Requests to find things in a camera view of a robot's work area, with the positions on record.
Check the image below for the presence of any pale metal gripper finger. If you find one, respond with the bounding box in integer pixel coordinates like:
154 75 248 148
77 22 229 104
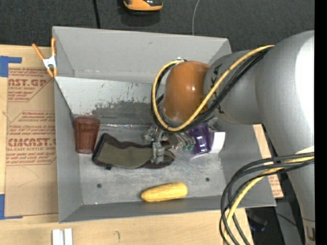
152 140 159 163
157 146 166 164

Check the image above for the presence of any olive green and brown cloth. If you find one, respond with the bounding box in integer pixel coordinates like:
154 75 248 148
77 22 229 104
91 133 176 170

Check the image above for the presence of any yellow toy corn cob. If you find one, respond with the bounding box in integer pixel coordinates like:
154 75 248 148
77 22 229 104
140 182 189 203

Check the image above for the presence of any purple and white packet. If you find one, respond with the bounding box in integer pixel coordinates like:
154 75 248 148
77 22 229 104
188 122 226 161

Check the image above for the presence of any brown ribbed plastic cup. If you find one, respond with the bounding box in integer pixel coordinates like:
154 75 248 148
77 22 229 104
73 116 101 154

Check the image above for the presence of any grey metal bin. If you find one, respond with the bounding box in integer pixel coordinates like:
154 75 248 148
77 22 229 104
52 26 277 224

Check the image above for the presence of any brown cardboard board, red print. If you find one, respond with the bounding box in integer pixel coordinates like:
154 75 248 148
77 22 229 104
0 44 59 219

